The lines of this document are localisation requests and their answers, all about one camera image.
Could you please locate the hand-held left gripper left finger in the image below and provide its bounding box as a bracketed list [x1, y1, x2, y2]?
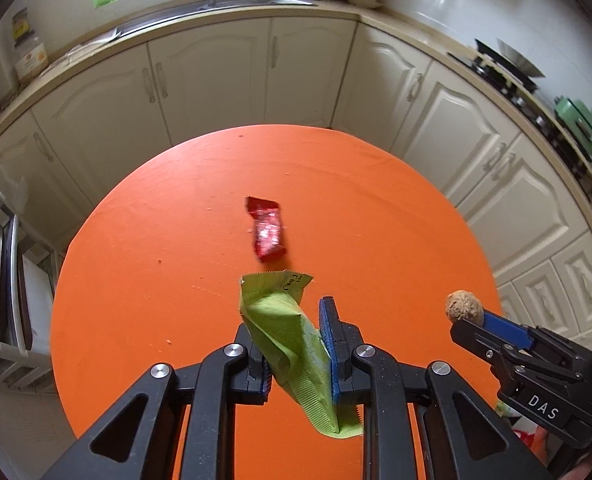
[38, 322, 274, 480]

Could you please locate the steel wok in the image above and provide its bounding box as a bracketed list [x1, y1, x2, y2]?
[496, 39, 547, 78]

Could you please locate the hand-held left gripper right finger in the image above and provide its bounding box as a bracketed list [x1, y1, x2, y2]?
[317, 296, 557, 480]

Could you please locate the red candy wrapper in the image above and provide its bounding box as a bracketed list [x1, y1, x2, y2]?
[245, 196, 287, 263]

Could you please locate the beige countertop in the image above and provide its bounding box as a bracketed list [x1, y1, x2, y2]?
[0, 0, 592, 261]

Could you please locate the walnut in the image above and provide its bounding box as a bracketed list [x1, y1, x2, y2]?
[445, 290, 485, 324]

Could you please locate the hanging translucent plastic bag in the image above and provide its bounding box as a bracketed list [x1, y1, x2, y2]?
[0, 160, 29, 216]

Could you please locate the green snack bag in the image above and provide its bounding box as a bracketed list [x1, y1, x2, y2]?
[239, 270, 364, 438]

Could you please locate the green electric cooker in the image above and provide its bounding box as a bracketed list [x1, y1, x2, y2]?
[555, 96, 592, 161]

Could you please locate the steel sink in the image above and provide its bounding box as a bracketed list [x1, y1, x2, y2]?
[113, 0, 317, 38]

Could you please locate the round orange table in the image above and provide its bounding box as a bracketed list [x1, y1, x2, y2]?
[0, 12, 592, 361]

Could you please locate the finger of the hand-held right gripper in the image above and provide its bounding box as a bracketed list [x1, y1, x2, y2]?
[450, 320, 520, 377]
[481, 311, 535, 352]

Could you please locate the black gas stove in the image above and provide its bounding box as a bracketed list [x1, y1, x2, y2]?
[448, 40, 592, 176]

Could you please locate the white plastic rack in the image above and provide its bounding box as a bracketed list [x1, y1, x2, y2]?
[0, 337, 52, 391]

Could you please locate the white orange label jar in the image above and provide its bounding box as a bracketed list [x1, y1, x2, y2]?
[15, 35, 49, 83]

